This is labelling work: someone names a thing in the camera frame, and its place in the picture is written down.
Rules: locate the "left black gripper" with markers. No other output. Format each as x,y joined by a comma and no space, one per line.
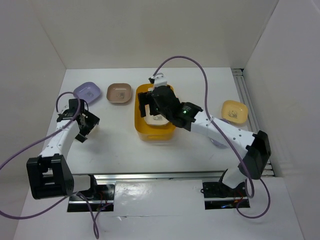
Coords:
92,120

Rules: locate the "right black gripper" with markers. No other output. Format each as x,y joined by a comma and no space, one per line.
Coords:
146,98

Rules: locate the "cream plate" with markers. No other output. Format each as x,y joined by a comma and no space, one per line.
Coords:
93,129
154,120

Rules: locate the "lavender plate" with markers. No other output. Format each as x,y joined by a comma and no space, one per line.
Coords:
88,91
217,143

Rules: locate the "brown plate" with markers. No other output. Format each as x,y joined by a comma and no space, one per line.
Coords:
119,93

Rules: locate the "yellow plate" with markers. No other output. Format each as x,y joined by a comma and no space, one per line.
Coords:
234,112

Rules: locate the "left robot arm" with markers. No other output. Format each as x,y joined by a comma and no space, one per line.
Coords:
49,174

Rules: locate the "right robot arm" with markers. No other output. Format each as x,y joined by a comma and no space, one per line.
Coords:
252,149

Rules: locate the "yellow plastic bin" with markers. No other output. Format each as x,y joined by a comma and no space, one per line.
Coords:
146,132

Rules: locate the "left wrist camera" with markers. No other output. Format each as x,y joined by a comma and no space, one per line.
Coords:
66,115

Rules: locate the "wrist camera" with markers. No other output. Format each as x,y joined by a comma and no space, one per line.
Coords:
66,115
158,80

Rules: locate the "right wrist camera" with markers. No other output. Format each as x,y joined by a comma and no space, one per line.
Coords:
158,80

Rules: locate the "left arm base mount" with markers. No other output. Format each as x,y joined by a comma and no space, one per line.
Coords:
100,198

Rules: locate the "aluminium rail front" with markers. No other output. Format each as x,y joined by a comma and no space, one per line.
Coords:
158,176

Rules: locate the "aluminium rail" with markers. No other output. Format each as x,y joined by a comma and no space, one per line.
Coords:
244,96
158,176

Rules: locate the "aluminium rail right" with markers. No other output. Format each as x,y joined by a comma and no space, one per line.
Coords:
244,96

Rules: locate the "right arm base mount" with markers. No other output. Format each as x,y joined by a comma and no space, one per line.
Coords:
219,197

